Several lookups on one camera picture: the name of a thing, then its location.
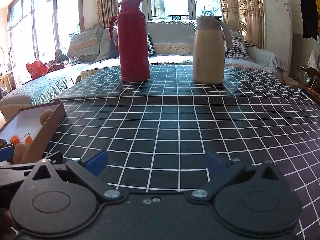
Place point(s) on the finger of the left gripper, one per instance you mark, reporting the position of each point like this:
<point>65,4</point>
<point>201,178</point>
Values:
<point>54,158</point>
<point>6,154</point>

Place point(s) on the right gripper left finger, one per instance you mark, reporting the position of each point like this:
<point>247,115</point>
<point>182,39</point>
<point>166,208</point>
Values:
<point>86,174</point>

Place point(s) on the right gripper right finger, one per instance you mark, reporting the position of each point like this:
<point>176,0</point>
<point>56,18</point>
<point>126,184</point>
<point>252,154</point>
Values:
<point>222,174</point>

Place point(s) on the brown fruit at edge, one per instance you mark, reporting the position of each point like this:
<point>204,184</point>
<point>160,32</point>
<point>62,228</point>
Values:
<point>19,151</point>

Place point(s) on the orange fruit piece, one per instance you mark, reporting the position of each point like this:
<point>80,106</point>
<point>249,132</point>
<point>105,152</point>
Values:
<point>14,140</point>

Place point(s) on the brown cardboard tray box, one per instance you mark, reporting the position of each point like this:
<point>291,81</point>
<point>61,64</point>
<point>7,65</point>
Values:
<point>27,122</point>

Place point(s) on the brown round fruit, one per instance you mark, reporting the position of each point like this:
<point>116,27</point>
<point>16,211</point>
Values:
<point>45,116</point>

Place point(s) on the black grid tablecloth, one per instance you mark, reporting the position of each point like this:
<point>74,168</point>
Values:
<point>157,131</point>

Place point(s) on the red plastic bag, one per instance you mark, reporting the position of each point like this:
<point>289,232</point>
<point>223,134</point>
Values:
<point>37,69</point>

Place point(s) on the striped back cushion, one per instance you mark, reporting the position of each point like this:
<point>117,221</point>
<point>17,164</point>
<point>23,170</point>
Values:
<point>86,43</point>

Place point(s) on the cream thermos jug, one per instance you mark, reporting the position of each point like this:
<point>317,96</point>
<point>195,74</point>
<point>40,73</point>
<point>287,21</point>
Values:
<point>212,36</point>

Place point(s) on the patterned grey cushion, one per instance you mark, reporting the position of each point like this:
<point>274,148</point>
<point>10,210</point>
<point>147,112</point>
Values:
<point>239,50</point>

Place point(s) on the dark blue cushion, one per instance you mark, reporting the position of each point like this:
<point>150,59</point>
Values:
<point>113,52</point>

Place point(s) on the red thermos flask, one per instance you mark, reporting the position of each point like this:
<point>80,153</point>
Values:
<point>127,32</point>

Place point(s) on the quilted sectional sofa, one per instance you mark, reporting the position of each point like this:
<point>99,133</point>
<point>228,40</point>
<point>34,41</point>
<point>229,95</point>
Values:
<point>173,44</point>

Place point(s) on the gold embroidered right curtain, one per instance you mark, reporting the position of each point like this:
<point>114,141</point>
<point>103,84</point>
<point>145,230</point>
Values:
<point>245,17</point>

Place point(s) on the gold middle curtain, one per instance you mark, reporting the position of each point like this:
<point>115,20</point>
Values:
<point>106,9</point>

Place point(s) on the white air conditioner unit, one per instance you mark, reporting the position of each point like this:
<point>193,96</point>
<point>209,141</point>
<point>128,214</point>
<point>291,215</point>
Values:
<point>278,29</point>

